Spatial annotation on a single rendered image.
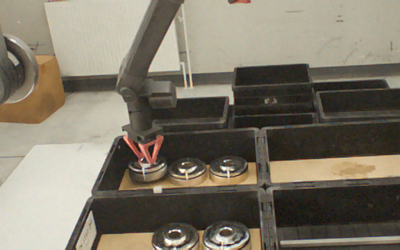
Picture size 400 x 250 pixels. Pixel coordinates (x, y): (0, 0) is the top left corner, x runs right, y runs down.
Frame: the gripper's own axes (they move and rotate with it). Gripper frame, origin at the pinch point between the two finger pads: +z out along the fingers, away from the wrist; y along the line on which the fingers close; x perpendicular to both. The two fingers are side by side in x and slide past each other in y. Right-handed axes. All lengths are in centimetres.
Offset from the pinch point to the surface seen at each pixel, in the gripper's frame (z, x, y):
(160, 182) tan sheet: 6.4, -0.7, -3.9
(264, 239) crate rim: -2, 8, -50
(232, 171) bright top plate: 3.8, -13.8, -18.3
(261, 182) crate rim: -2.5, -6.4, -36.0
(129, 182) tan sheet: 6.3, 4.9, 2.7
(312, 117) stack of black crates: 39, -118, 39
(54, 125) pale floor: 79, -75, 242
